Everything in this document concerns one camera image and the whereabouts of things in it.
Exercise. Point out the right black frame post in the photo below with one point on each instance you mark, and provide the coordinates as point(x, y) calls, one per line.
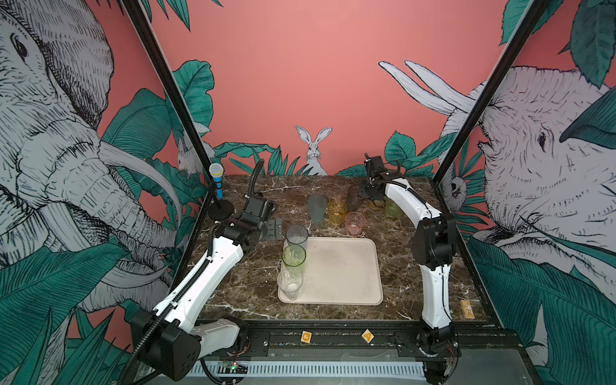
point(522, 32)

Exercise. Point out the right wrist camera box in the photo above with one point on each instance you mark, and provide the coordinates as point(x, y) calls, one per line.
point(374, 167)

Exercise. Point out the dark smoky tall glass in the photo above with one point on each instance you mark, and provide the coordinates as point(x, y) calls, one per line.
point(353, 199)

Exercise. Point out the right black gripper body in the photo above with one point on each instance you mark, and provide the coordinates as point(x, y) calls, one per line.
point(366, 189)

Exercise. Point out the beige rectangular tray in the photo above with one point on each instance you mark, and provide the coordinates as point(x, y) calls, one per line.
point(339, 271)

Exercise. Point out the amber short glass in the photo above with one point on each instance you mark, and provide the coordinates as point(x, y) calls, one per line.
point(337, 211)

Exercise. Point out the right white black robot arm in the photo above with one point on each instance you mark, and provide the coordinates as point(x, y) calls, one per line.
point(434, 245)

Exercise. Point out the black frame post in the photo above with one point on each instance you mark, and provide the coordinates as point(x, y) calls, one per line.
point(522, 32)
point(147, 37)

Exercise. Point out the left black frame post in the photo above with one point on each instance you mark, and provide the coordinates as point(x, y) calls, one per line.
point(147, 37)

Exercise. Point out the toy microphone on black stand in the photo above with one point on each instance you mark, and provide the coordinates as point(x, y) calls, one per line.
point(220, 208)

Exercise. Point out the grey-blue translucent glass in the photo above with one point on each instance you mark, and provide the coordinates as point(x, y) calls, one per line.
point(297, 235)

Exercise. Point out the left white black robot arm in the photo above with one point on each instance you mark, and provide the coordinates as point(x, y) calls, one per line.
point(167, 340)

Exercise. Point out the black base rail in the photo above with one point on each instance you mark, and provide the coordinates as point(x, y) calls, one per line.
point(262, 338)

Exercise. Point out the green short glass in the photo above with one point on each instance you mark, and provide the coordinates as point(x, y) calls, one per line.
point(391, 209)

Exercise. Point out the orange square tag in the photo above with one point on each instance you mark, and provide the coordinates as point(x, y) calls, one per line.
point(306, 337)

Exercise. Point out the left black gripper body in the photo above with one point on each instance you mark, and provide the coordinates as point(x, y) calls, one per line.
point(271, 230)

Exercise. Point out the clear tall glass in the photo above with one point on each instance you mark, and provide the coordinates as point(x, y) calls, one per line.
point(290, 282)

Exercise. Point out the light green translucent glass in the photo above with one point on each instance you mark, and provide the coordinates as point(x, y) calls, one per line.
point(293, 260)

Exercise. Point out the small tan block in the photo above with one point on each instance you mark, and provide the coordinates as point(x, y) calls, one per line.
point(467, 309)

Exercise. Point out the pink short glass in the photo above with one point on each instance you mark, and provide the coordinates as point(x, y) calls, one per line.
point(355, 224)

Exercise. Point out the teal frosted glass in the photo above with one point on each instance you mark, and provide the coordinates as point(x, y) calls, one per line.
point(317, 205)

